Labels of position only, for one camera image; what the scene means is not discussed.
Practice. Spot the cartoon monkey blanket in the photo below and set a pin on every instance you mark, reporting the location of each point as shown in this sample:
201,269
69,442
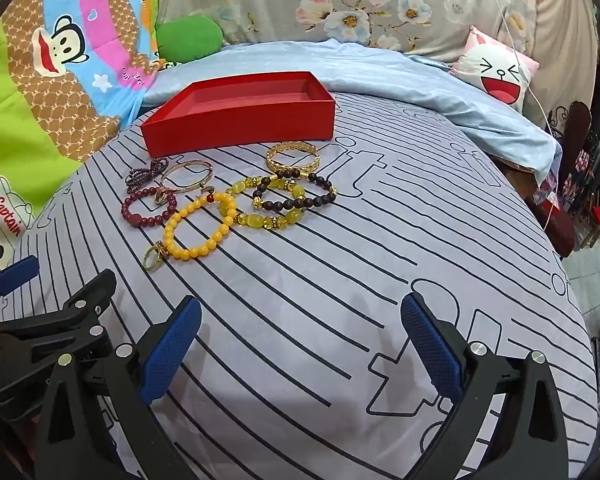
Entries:
55,100

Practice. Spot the red cardboard box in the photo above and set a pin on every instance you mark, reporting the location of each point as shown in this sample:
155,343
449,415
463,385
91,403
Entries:
230,125

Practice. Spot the beige cloth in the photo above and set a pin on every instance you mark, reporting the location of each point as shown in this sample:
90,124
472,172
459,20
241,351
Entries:
565,35

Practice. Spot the wide gold bangle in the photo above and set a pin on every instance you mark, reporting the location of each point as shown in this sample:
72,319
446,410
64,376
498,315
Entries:
271,162

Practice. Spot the green plush pillow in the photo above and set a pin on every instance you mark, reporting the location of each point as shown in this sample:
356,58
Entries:
187,37

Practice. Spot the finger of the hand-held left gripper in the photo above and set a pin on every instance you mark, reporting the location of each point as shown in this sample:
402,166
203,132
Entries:
16,271
92,292

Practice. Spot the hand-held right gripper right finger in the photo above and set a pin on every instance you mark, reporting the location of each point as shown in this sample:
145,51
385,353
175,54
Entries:
430,350

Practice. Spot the dark wooden chair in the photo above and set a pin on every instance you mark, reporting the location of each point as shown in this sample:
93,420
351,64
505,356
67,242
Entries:
577,125

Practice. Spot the pink cartoon face pillow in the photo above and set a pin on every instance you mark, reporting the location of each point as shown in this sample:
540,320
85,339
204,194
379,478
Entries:
500,75

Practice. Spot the light blue sheet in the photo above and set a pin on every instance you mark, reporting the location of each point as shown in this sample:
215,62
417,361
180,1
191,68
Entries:
380,70

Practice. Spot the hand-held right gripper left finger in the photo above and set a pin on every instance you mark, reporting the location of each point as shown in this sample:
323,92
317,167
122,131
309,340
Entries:
172,350

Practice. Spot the grey striped bedsheet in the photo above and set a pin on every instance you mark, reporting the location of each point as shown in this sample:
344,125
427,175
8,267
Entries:
305,285

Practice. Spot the thin gold bangle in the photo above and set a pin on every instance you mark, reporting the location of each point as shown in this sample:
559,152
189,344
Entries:
195,187

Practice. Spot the dark purple beaded bow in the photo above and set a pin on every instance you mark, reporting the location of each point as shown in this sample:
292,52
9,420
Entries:
152,170

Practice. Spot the grey floral quilt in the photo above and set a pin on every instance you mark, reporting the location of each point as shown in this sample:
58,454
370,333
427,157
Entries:
305,0

